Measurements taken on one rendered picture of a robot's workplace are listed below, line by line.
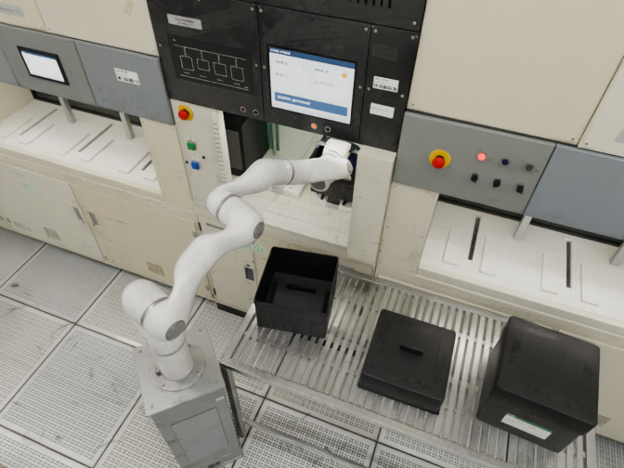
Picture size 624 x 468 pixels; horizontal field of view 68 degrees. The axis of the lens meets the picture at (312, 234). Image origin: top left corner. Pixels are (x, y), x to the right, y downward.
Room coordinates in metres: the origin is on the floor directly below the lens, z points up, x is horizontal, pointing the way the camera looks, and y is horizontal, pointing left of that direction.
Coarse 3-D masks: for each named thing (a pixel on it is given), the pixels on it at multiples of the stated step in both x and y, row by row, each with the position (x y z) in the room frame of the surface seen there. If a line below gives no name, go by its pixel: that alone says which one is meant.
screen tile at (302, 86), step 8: (280, 64) 1.40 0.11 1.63; (288, 64) 1.39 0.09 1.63; (296, 64) 1.38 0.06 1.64; (296, 72) 1.38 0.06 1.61; (304, 72) 1.37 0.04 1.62; (280, 80) 1.40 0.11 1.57; (288, 80) 1.39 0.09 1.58; (304, 80) 1.37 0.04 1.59; (280, 88) 1.40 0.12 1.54; (288, 88) 1.39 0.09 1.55; (296, 88) 1.38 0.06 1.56; (304, 88) 1.37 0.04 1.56
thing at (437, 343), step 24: (384, 312) 0.99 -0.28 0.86; (384, 336) 0.89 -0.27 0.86; (408, 336) 0.89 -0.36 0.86; (432, 336) 0.89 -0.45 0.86; (384, 360) 0.79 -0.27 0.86; (408, 360) 0.79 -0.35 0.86; (432, 360) 0.79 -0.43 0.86; (360, 384) 0.74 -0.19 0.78; (384, 384) 0.71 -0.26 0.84; (408, 384) 0.70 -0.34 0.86; (432, 384) 0.71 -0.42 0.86; (432, 408) 0.66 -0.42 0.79
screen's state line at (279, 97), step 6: (276, 96) 1.41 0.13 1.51; (282, 96) 1.40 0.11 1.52; (288, 96) 1.39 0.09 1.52; (294, 96) 1.38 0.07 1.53; (288, 102) 1.39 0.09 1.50; (294, 102) 1.38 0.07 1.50; (300, 102) 1.38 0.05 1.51; (306, 102) 1.37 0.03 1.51; (312, 102) 1.36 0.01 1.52; (318, 102) 1.35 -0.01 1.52; (324, 102) 1.35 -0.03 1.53; (312, 108) 1.36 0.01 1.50; (318, 108) 1.35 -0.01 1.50; (324, 108) 1.35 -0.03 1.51; (330, 108) 1.34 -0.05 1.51; (336, 108) 1.33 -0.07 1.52; (342, 108) 1.33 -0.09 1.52; (342, 114) 1.33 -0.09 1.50
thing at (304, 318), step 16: (272, 256) 1.23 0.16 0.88; (288, 256) 1.23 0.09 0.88; (304, 256) 1.22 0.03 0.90; (320, 256) 1.21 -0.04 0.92; (336, 256) 1.20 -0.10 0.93; (272, 272) 1.22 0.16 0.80; (288, 272) 1.23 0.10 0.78; (304, 272) 1.22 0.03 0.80; (320, 272) 1.21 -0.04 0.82; (336, 272) 1.13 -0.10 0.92; (272, 288) 1.16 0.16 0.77; (288, 288) 1.15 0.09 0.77; (304, 288) 1.14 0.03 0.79; (320, 288) 1.16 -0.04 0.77; (256, 304) 0.97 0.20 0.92; (272, 304) 0.97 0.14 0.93; (288, 304) 1.08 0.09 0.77; (304, 304) 1.08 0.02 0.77; (320, 304) 1.08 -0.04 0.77; (256, 320) 0.98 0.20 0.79; (272, 320) 0.96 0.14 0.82; (288, 320) 0.95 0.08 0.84; (304, 320) 0.94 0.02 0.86; (320, 320) 0.93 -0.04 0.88; (320, 336) 0.93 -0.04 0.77
